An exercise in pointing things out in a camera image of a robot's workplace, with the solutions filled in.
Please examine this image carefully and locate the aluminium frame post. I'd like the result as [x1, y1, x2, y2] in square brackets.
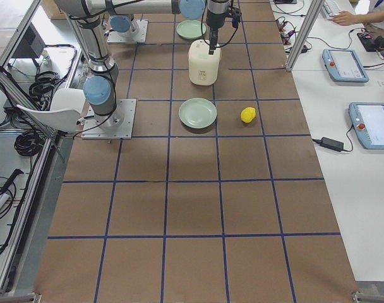
[285, 0, 323, 71]

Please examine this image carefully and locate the person's hand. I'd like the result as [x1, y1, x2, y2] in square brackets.
[332, 11, 358, 26]

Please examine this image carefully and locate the white rice cooker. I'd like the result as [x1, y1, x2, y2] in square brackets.
[188, 40, 222, 86]

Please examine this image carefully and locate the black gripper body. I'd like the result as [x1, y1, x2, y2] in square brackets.
[206, 0, 242, 30]

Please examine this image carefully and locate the black braided cable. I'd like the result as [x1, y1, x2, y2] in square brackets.
[215, 18, 240, 49]

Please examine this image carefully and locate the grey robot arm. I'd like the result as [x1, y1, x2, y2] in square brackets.
[109, 14, 139, 35]
[56, 1, 242, 139]

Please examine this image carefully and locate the blue teach pendant near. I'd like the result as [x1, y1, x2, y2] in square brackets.
[349, 102, 384, 150]

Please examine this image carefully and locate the blue teach pendant far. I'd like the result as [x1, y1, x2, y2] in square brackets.
[322, 49, 369, 83]

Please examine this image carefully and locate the black monitor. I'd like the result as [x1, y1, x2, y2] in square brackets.
[12, 23, 45, 59]

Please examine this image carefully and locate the person's forearm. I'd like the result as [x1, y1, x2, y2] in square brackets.
[355, 11, 384, 23]

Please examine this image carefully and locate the cardboard box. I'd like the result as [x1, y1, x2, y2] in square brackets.
[40, 0, 66, 20]

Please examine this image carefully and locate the blue teach pendant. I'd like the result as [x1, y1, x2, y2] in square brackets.
[322, 49, 369, 83]
[349, 102, 384, 150]

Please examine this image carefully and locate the green plate near arm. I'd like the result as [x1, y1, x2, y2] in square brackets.
[179, 98, 217, 129]
[176, 20, 207, 40]

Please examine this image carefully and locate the white chair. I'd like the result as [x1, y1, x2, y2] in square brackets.
[17, 88, 86, 133]

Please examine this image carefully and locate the yellow toy pepper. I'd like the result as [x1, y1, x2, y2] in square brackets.
[240, 107, 256, 124]

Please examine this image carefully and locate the black cable coil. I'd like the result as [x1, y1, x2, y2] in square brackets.
[14, 129, 41, 158]

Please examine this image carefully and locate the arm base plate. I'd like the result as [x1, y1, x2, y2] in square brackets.
[107, 20, 148, 44]
[80, 99, 136, 140]

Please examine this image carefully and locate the white keyboard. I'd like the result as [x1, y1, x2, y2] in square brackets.
[321, 0, 342, 20]

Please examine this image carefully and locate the black power adapter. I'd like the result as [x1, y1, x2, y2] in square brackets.
[320, 137, 344, 152]

